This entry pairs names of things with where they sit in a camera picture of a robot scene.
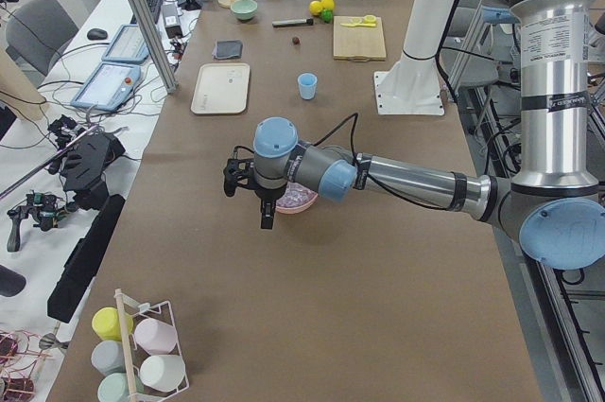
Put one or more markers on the steel muddler black tip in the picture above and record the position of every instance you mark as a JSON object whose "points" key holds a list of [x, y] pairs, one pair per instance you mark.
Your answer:
{"points": [[292, 22]]}

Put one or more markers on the lemon slice upper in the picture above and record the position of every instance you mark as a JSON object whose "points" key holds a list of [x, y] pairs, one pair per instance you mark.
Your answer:
{"points": [[369, 19]]}

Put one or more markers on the green lime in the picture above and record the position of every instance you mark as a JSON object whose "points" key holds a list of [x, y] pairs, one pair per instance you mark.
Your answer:
{"points": [[327, 16]]}

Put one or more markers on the pink bowl of ice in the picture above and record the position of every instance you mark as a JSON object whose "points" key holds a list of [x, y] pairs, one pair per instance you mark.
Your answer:
{"points": [[296, 199]]}

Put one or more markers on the yellow lemon far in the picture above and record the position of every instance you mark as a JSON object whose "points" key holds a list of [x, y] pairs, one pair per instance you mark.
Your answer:
{"points": [[328, 4]]}

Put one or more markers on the teach pendant near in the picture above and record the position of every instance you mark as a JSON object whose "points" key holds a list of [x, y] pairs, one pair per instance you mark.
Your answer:
{"points": [[109, 87]]}

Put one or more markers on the cream rabbit tray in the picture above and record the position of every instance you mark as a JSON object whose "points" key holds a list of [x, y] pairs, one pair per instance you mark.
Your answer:
{"points": [[221, 88]]}

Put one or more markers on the grey folded cloth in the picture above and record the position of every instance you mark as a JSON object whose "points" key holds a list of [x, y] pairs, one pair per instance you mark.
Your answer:
{"points": [[228, 50]]}

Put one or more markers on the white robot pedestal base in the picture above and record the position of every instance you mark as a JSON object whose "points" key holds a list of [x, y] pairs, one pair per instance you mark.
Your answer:
{"points": [[412, 85]]}

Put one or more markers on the black power adapter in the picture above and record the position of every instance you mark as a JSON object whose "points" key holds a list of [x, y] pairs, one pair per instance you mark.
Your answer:
{"points": [[172, 22]]}

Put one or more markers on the white wire cup rack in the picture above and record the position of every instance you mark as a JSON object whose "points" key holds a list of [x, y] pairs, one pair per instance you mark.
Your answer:
{"points": [[130, 313]]}

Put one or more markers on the yellow cup in rack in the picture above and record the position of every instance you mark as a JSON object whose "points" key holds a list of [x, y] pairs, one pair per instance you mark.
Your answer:
{"points": [[105, 324]]}

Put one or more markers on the yellow lemon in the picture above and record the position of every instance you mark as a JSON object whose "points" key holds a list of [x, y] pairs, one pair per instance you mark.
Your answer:
{"points": [[328, 4], [315, 8]]}

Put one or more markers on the wooden cutting board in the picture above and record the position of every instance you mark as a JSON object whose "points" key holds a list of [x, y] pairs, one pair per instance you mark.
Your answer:
{"points": [[358, 43]]}

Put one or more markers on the teach pendant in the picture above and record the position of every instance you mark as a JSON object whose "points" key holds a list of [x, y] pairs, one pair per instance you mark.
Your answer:
{"points": [[127, 46], [109, 87]]}

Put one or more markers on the grey cup in rack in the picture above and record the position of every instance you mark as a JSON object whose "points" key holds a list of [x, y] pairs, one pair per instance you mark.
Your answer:
{"points": [[108, 358]]}

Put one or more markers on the aluminium frame post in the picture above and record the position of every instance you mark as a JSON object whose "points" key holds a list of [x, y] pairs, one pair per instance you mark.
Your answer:
{"points": [[154, 44]]}

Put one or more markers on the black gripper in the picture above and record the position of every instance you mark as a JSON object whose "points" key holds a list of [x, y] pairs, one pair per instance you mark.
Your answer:
{"points": [[268, 194]]}

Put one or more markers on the mint green bowl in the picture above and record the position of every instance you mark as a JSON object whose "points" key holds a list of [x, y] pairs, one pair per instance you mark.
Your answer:
{"points": [[244, 10]]}

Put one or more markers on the mint cup in rack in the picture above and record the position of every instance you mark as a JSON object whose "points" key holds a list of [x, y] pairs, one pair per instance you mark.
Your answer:
{"points": [[114, 388]]}

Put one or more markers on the grey office chair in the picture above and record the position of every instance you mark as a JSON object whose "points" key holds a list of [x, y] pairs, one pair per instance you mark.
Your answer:
{"points": [[39, 31]]}

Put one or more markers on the teach pendant far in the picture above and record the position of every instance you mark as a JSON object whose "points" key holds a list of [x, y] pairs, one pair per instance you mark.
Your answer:
{"points": [[127, 46]]}

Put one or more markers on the light blue plastic cup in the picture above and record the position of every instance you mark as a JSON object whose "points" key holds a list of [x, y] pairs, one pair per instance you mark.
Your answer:
{"points": [[307, 83]]}

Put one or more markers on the black computer mouse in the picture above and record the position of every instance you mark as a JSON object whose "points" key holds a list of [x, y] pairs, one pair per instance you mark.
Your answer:
{"points": [[97, 34]]}

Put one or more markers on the white cup in rack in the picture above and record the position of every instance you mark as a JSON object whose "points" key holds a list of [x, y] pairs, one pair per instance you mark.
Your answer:
{"points": [[163, 373]]}

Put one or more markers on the yellow lemon near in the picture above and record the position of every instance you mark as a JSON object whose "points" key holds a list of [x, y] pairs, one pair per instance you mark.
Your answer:
{"points": [[315, 8]]}

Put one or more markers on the pink cup in rack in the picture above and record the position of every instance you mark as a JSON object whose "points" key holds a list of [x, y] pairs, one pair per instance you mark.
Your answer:
{"points": [[155, 337]]}

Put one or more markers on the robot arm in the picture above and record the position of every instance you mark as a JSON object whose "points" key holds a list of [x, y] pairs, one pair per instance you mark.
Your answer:
{"points": [[550, 207]]}

